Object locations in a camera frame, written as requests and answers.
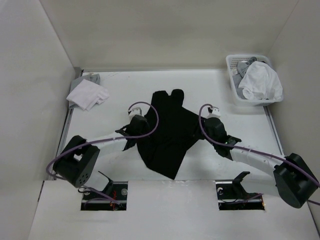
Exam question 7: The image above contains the black tank top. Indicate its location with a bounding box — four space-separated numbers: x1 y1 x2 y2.
137 89 205 180

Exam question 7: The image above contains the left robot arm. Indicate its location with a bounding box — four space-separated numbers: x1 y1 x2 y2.
52 115 150 200

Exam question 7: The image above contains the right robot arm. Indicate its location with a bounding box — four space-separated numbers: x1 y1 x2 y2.
199 117 320 209

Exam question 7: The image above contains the folded white tank top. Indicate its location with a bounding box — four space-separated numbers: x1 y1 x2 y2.
66 79 110 111

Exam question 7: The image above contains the white tank top in basket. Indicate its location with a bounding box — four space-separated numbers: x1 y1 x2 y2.
238 61 283 101

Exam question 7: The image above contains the folded grey tank top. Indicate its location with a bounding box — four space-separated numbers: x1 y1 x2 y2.
67 74 101 109

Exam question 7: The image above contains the grey tank top in basket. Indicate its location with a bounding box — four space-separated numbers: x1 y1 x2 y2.
231 56 257 79

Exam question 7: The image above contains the white plastic laundry basket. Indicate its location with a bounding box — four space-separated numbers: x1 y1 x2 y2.
225 54 284 107

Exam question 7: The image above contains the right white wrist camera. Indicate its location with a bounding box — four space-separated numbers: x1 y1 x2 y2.
206 106 221 119

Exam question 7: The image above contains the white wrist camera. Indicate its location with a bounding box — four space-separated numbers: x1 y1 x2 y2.
128 107 142 119
206 106 221 119

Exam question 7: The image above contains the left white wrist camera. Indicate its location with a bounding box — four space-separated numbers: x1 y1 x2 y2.
128 107 142 119

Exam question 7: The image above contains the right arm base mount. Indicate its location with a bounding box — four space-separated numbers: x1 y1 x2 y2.
215 180 265 211

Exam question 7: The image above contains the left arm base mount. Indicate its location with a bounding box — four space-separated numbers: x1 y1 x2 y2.
78 181 129 212

